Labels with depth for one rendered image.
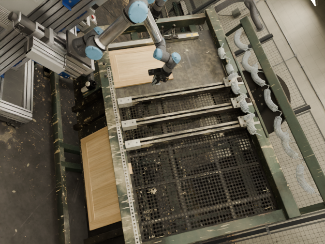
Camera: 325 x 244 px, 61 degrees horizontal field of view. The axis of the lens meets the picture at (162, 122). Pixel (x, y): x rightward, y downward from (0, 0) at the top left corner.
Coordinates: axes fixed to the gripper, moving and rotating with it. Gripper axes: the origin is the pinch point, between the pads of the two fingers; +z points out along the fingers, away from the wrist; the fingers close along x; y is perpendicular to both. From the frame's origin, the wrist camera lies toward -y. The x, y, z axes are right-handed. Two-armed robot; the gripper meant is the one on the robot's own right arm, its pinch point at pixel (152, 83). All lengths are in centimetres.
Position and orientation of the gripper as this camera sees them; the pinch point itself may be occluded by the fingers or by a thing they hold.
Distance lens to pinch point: 224.7
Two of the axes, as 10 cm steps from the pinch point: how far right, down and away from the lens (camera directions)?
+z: -5.0, 4.9, 7.1
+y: 8.4, 0.9, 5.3
